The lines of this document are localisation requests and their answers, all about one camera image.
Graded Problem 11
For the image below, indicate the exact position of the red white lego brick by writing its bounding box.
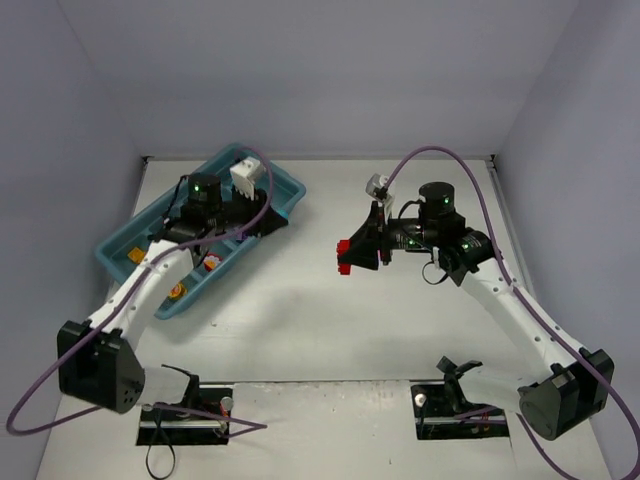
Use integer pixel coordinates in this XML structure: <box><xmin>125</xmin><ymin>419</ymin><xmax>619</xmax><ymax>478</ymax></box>
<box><xmin>202</xmin><ymin>253</ymin><xmax>223</xmax><ymax>272</ymax></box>

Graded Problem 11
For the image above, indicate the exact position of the small orange lego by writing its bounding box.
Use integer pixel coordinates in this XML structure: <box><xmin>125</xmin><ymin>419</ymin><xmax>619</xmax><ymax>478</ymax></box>
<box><xmin>168</xmin><ymin>282</ymin><xmax>188</xmax><ymax>301</ymax></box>

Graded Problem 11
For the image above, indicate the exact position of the red long lego brick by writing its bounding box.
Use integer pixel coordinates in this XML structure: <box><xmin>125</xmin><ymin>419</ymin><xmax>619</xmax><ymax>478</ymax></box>
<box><xmin>335</xmin><ymin>239</ymin><xmax>354</xmax><ymax>276</ymax></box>

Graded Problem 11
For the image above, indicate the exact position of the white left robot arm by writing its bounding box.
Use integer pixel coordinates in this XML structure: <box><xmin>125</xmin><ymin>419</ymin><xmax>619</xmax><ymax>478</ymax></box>
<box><xmin>57</xmin><ymin>173</ymin><xmax>287</xmax><ymax>414</ymax></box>

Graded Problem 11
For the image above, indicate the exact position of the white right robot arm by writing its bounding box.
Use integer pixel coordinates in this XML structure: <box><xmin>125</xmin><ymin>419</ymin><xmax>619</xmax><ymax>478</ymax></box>
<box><xmin>336</xmin><ymin>174</ymin><xmax>614</xmax><ymax>440</ymax></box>

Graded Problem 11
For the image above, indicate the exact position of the teal divided plastic tray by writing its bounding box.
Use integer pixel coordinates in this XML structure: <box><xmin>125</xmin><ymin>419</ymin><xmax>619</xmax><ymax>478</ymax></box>
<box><xmin>95</xmin><ymin>144</ymin><xmax>306</xmax><ymax>320</ymax></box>

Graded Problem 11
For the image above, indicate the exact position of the orange square lego in tray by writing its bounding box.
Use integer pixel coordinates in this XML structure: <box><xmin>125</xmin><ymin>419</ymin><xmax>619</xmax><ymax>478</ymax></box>
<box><xmin>127</xmin><ymin>247</ymin><xmax>146</xmax><ymax>264</ymax></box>

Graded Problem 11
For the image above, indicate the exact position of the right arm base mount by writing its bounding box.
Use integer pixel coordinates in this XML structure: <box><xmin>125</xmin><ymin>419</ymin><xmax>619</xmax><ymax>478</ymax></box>
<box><xmin>410</xmin><ymin>356</ymin><xmax>510</xmax><ymax>441</ymax></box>

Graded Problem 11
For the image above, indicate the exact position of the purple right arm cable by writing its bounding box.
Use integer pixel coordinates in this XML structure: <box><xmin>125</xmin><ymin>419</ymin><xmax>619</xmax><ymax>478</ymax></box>
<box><xmin>387</xmin><ymin>145</ymin><xmax>640</xmax><ymax>480</ymax></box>

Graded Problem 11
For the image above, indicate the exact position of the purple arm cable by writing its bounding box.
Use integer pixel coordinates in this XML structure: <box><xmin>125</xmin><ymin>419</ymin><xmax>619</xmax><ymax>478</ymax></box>
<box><xmin>387</xmin><ymin>145</ymin><xmax>640</xmax><ymax>480</ymax></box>
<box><xmin>5</xmin><ymin>146</ymin><xmax>275</xmax><ymax>434</ymax></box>

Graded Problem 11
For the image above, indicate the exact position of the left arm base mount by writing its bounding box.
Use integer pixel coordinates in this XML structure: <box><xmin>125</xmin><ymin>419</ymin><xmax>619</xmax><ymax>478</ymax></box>
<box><xmin>136</xmin><ymin>364</ymin><xmax>234</xmax><ymax>446</ymax></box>

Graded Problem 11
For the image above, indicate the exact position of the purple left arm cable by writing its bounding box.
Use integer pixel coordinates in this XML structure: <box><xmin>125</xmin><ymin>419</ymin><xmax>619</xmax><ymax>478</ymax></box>
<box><xmin>5</xmin><ymin>146</ymin><xmax>275</xmax><ymax>434</ymax></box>

